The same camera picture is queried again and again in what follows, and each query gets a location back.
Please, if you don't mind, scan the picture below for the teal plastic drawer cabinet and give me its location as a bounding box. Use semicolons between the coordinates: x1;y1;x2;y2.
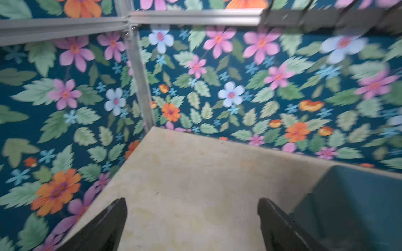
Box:
290;166;402;251

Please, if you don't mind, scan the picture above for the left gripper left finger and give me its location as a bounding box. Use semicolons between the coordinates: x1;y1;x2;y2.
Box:
58;198;128;251

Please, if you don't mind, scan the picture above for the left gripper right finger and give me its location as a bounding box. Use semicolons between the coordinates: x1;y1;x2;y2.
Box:
257;198;326;251

